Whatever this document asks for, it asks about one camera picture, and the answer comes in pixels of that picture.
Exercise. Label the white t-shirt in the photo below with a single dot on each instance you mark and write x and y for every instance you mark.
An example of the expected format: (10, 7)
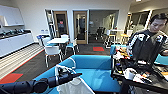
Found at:
(75, 87)

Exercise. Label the white clothes hanger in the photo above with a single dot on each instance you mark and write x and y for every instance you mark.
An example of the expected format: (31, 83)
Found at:
(72, 63)

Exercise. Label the white four-legged chair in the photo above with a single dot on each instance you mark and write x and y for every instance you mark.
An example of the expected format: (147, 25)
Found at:
(53, 51)

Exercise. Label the blue seat white chair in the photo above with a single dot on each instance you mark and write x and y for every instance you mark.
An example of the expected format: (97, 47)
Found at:
(71, 45)
(46, 40)

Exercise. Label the white bar stool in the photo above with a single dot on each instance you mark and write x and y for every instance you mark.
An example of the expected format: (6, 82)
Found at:
(109, 38)

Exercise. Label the blue recycling bin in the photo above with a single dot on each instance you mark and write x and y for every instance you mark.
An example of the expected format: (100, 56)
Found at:
(42, 37)

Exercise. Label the wooden glass door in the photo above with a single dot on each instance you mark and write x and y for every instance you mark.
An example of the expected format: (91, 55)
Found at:
(81, 25)
(61, 23)

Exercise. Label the white round container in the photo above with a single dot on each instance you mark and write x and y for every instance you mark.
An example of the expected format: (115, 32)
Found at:
(130, 73)

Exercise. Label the tall white bar table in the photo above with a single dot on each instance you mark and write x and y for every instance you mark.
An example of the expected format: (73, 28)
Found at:
(115, 31)

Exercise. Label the yellow bar stool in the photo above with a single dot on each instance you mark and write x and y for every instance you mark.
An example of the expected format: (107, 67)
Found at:
(124, 36)

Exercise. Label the person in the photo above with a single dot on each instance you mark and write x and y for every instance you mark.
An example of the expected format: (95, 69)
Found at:
(146, 40)

